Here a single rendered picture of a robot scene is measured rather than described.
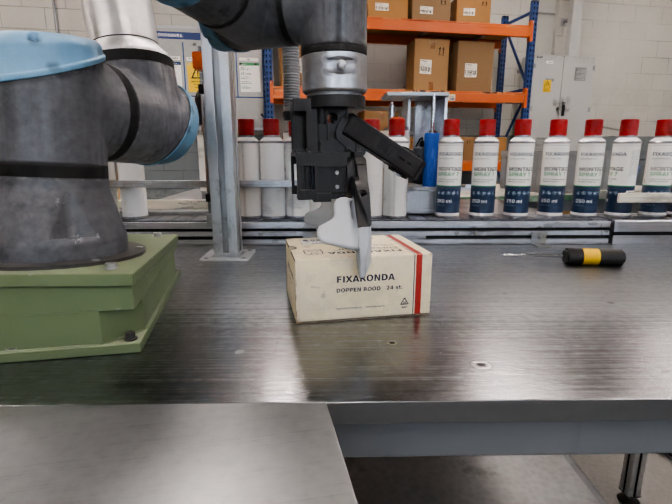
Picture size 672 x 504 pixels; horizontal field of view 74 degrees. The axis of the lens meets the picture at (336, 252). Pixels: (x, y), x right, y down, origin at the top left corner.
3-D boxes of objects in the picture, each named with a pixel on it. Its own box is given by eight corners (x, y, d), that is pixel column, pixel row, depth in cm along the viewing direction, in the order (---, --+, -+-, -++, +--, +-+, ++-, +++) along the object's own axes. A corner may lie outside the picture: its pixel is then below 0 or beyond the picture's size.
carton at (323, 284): (396, 285, 65) (398, 234, 64) (429, 314, 54) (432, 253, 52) (287, 291, 63) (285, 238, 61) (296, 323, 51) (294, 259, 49)
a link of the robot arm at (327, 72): (358, 64, 55) (376, 50, 48) (358, 103, 56) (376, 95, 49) (297, 63, 54) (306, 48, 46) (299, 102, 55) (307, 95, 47)
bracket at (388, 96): (437, 101, 107) (437, 97, 107) (449, 95, 96) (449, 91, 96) (380, 101, 107) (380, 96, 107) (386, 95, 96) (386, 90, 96)
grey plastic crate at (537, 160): (579, 185, 287) (583, 150, 282) (634, 191, 249) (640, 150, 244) (497, 187, 272) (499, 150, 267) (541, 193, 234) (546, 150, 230)
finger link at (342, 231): (319, 281, 49) (311, 206, 52) (372, 277, 50) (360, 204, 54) (323, 270, 46) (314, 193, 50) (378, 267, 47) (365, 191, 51)
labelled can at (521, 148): (521, 215, 101) (530, 120, 96) (532, 218, 96) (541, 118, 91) (498, 215, 101) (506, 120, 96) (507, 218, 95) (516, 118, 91)
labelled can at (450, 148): (455, 215, 100) (461, 120, 96) (462, 218, 95) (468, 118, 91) (432, 215, 100) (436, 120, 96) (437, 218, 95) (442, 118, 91)
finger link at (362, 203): (350, 239, 52) (341, 175, 55) (365, 238, 52) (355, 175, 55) (358, 221, 47) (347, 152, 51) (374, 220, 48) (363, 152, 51)
